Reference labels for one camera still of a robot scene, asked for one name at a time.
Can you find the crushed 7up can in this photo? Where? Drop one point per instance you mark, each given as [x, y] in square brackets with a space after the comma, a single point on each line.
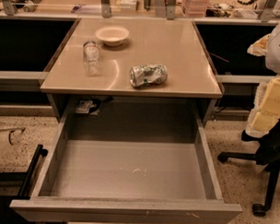
[147, 75]

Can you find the clear plastic bottle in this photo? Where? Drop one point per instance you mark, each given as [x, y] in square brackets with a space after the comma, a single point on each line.
[91, 58]

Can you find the black cart frame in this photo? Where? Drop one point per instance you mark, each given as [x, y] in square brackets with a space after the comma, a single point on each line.
[15, 186]

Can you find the black office chair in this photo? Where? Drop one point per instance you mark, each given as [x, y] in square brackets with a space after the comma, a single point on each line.
[268, 154]

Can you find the label tag under desk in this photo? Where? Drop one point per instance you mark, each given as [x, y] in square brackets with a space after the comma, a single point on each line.
[83, 106]

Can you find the beige top cabinet desk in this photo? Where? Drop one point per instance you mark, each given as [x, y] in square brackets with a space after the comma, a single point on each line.
[176, 44]

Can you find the open grey top drawer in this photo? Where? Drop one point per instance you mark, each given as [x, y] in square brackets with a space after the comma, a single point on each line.
[144, 161]

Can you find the pink storage box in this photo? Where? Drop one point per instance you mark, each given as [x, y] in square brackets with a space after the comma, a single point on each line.
[194, 8]

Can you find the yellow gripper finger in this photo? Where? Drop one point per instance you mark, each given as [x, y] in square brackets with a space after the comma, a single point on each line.
[259, 47]
[266, 112]

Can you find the white bowl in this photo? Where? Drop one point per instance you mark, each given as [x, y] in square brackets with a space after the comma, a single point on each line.
[112, 35]

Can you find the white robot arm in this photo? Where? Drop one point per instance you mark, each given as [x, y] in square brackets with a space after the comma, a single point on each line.
[272, 62]

